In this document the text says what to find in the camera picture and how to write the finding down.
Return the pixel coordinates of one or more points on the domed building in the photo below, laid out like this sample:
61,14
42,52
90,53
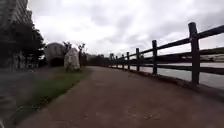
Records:
53,50

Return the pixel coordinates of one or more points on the dark wooden rail fence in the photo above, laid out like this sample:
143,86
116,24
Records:
193,50

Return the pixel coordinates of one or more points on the pale standing stone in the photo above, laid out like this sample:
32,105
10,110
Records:
71,60

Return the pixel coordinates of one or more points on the red stone-paved path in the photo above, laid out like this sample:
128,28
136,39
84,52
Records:
126,96

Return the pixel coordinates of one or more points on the small thin tree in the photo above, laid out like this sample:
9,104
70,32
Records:
81,51
67,45

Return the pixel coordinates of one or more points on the ground strip with grass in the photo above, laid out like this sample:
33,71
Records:
50,86

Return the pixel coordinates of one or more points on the large dark tree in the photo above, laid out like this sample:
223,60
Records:
20,43

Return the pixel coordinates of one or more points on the row of distant trees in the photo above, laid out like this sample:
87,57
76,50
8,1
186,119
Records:
96,60

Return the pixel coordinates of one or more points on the dark kerb under fence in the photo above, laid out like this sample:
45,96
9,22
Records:
186,85

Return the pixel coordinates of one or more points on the grey water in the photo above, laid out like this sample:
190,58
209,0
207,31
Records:
213,80

